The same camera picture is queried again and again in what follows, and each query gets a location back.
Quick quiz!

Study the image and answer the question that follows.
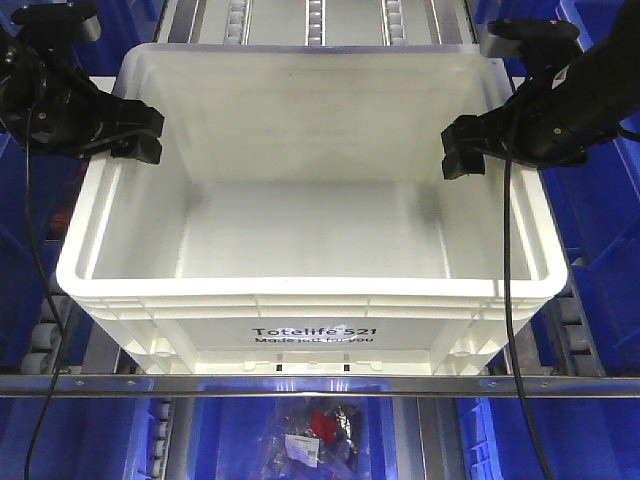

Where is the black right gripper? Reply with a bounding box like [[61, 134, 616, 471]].
[[441, 77, 590, 180]]

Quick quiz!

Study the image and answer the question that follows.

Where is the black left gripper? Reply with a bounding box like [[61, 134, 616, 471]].
[[1, 24, 164, 164]]

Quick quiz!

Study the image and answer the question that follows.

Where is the white plastic tote bin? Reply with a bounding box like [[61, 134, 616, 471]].
[[56, 44, 567, 376]]

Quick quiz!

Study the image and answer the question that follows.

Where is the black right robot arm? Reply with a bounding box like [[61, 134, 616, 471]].
[[441, 1, 639, 180]]

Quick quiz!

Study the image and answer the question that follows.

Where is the blue bin left side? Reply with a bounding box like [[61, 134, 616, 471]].
[[0, 124, 86, 371]]

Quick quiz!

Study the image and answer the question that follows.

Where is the blue bin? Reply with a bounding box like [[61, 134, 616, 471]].
[[186, 397, 398, 479], [456, 398, 639, 479], [541, 139, 639, 376], [0, 124, 86, 371]]

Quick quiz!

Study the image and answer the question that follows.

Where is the blue bin right side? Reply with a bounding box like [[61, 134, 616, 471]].
[[541, 139, 639, 376]]

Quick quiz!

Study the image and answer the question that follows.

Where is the blue bin lower right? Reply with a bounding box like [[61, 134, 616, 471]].
[[456, 398, 639, 479]]

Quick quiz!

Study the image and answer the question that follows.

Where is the blue bin lower centre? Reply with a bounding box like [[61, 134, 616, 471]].
[[186, 397, 398, 479]]

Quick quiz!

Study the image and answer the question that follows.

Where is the plastic bag with parts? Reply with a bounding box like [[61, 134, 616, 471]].
[[253, 397, 386, 479]]

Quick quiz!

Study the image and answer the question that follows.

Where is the black right cable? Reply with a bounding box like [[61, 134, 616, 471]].
[[502, 64, 566, 480]]

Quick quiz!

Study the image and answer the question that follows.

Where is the black cable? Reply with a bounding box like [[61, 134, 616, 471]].
[[502, 64, 566, 480], [9, 99, 71, 480]]

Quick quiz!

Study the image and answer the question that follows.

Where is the black left cable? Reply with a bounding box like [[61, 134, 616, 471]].
[[9, 99, 71, 480]]

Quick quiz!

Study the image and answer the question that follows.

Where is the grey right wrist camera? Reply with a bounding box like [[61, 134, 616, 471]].
[[480, 18, 580, 58]]

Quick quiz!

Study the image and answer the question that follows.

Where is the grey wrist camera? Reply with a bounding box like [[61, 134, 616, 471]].
[[10, 1, 102, 44], [480, 18, 580, 58]]

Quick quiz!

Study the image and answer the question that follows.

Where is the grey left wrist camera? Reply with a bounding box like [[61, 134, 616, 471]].
[[10, 1, 102, 44]]

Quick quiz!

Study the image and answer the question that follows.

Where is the silver front shelf rail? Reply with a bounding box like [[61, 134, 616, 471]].
[[1, 374, 639, 398]]

